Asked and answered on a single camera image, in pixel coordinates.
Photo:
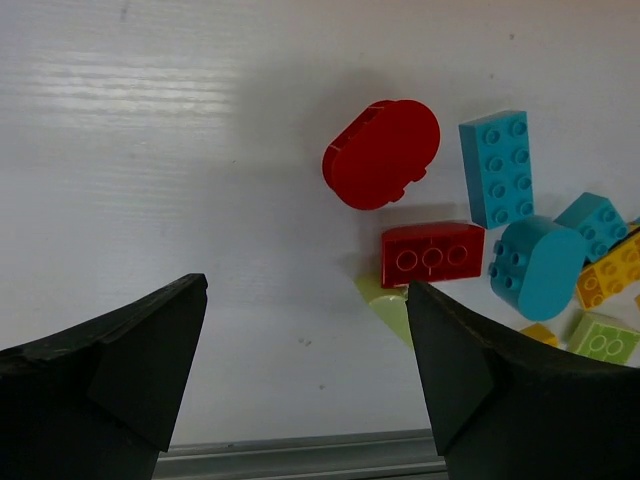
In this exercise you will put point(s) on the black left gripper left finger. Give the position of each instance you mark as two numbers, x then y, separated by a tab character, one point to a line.
100	400

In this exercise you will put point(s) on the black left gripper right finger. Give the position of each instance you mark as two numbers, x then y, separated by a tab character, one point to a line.
504	406

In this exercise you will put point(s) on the red rectangular lego brick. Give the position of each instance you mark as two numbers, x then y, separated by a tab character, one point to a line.
431	252

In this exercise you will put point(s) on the red oval lego brick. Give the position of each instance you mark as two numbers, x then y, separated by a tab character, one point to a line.
389	145

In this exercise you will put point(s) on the small yellow square lego brick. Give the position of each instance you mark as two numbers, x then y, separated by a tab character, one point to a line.
541	333

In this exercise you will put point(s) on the light green rectangular lego brick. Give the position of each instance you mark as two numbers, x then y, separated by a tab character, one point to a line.
603	338

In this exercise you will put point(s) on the teal oval lego brick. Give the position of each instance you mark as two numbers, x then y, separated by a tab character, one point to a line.
536	266

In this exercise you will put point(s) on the light green sloped lego brick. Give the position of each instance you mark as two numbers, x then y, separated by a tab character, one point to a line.
389	305

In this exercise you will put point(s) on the yellow flat lego brick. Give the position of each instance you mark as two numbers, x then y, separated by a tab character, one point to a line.
611	274

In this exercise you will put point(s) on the teal square lego brick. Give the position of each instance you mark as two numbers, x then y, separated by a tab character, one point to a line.
598	222

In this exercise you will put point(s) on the long teal lego brick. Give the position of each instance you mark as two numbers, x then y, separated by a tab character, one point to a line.
497	165

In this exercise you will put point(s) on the aluminium table edge rail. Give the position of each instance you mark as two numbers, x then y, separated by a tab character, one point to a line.
381	455

